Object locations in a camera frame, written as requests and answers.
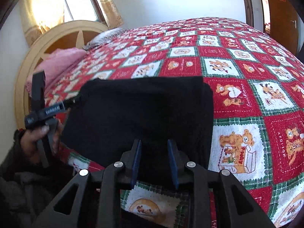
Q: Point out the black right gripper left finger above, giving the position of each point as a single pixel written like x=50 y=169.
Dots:
x=92 y=199

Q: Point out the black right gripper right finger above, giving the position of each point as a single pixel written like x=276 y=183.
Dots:
x=234 y=205

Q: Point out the black pants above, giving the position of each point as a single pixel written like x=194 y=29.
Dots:
x=112 y=114

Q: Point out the person's left hand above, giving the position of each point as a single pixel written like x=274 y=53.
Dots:
x=29 y=140

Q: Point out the pink folded quilt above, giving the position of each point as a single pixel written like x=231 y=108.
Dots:
x=55 y=66

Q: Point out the cream and brown headboard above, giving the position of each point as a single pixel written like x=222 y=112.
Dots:
x=66 y=35

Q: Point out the striped pillow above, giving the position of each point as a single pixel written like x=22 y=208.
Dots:
x=104 y=38

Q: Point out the yellow lace curtain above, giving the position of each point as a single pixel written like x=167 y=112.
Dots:
x=39 y=16

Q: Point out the red teddy bear bedspread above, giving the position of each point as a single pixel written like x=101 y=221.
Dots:
x=228 y=95

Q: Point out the window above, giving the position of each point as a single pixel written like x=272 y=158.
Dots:
x=88 y=10

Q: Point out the brown wooden door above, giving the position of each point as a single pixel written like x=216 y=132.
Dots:
x=284 y=21

